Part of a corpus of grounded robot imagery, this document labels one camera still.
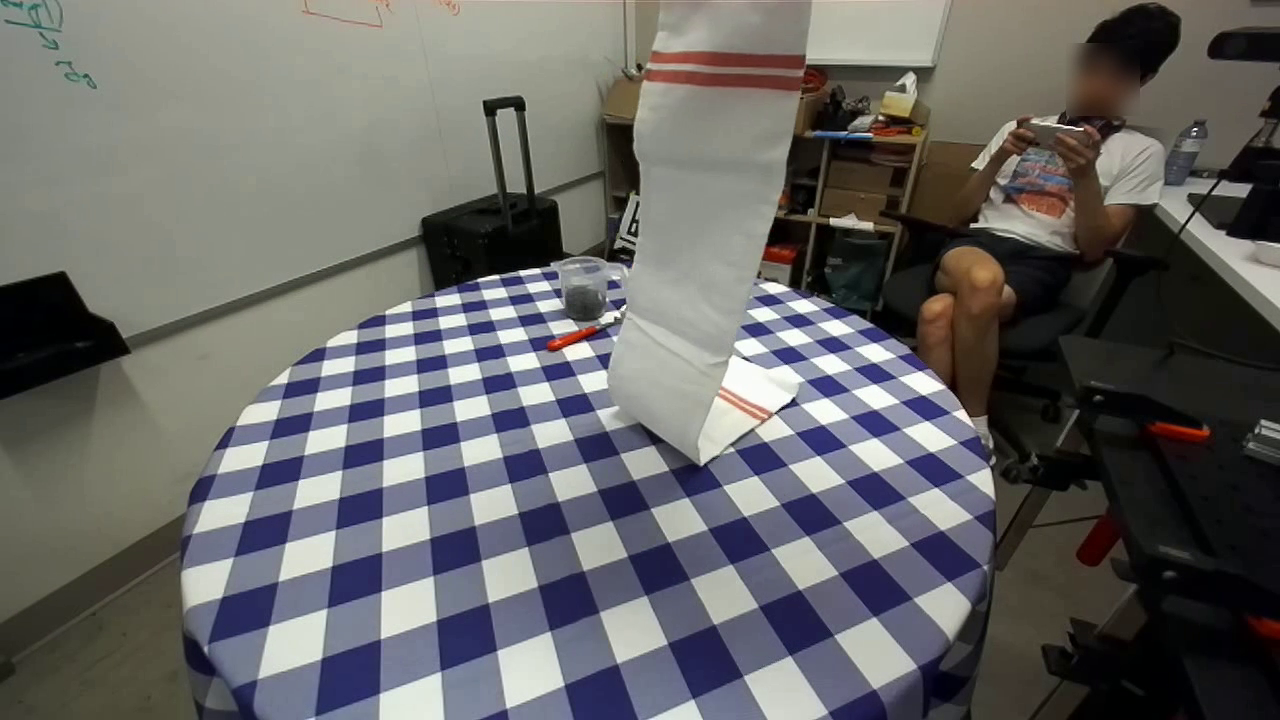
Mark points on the white towel with red stripes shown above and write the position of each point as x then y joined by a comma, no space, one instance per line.
713,129

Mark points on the red marker pen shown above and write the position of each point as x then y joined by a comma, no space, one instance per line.
586,332

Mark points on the clear glass with beans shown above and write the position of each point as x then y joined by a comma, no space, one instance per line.
580,284

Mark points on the black rolling suitcase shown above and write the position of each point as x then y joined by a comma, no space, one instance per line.
494,235

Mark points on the blue white checkered tablecloth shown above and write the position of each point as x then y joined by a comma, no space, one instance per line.
440,515

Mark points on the wooden storage shelf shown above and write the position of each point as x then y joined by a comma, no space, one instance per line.
844,184

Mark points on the seated person in white shirt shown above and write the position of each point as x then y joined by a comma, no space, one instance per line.
1030,218

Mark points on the white desk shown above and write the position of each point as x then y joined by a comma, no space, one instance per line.
1245,264

